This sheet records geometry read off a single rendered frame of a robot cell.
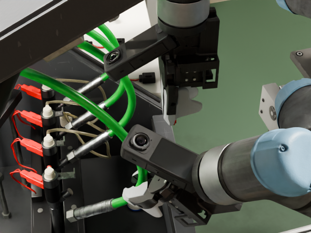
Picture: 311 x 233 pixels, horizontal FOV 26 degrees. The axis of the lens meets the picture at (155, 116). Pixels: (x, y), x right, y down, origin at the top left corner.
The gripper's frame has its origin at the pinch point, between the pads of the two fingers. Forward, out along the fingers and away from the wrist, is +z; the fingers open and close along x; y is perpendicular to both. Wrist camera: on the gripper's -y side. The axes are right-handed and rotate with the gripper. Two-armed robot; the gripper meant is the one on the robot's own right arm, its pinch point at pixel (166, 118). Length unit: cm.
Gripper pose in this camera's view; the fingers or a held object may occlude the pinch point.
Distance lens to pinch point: 109.3
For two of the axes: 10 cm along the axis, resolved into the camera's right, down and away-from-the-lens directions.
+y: 9.9, -0.9, 1.0
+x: -1.4, -6.8, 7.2
